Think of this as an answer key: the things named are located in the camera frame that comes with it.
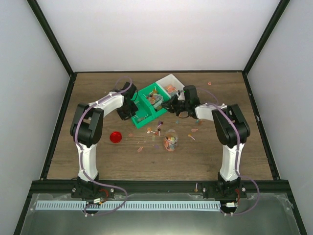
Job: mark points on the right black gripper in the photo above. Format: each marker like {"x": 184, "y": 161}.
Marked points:
{"x": 170, "y": 106}

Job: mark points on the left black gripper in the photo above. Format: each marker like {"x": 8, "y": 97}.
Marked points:
{"x": 123, "y": 117}

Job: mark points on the green candy bin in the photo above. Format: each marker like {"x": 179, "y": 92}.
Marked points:
{"x": 150, "y": 91}
{"x": 145, "y": 113}

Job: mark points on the light blue slotted scoop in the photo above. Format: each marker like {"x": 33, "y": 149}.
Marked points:
{"x": 157, "y": 100}

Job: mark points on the white candy bin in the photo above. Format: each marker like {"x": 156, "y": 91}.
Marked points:
{"x": 170, "y": 86}

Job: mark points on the red round lid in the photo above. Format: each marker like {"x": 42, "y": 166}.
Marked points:
{"x": 115, "y": 137}

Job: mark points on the clear plastic cup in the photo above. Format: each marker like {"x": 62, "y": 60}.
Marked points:
{"x": 170, "y": 140}

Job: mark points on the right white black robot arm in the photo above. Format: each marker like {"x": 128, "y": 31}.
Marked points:
{"x": 231, "y": 128}

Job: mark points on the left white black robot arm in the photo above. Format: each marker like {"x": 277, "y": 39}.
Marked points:
{"x": 86, "y": 130}

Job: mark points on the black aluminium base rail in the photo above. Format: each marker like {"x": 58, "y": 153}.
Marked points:
{"x": 208, "y": 189}

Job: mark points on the light blue slotted cable duct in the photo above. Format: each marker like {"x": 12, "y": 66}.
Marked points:
{"x": 206, "y": 206}

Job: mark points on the black frame post left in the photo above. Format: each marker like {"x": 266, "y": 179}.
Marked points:
{"x": 36, "y": 9}

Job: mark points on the black frame post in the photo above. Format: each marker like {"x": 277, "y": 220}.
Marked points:
{"x": 277, "y": 14}
{"x": 36, "y": 9}

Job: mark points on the black frame post right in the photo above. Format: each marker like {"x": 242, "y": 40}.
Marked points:
{"x": 277, "y": 14}

